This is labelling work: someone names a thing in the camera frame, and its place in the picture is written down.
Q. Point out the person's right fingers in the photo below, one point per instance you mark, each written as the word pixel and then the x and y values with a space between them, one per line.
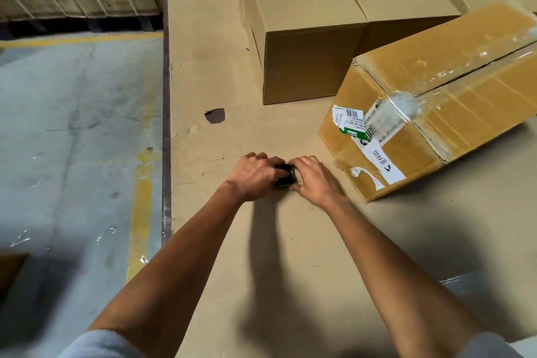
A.
pixel 305 169

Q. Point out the person's left fingers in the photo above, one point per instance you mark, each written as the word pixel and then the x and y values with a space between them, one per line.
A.
pixel 268 164

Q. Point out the large plain cardboard box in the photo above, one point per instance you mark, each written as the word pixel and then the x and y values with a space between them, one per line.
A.
pixel 302 26

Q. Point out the white right sleeve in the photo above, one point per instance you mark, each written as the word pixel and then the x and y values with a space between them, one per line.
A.
pixel 491 347

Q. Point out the person's right forearm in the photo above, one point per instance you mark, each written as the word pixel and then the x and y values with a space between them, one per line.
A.
pixel 390 274

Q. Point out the taped cardboard box with labels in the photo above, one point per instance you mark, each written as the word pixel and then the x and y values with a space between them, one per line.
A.
pixel 440 97

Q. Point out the person's left hand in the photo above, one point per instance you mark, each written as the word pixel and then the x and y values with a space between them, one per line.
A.
pixel 251 179

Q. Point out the person's left forearm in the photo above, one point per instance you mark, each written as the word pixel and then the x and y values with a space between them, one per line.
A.
pixel 176 269

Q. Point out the person's right hand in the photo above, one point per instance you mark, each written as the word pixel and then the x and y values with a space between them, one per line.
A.
pixel 319 185

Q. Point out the white left sleeve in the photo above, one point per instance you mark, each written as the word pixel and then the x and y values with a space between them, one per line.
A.
pixel 103 345

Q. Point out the white sleeve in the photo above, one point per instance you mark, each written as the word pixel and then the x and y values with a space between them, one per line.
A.
pixel 103 345
pixel 491 347

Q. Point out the small black object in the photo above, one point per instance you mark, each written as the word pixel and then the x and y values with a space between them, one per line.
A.
pixel 285 175

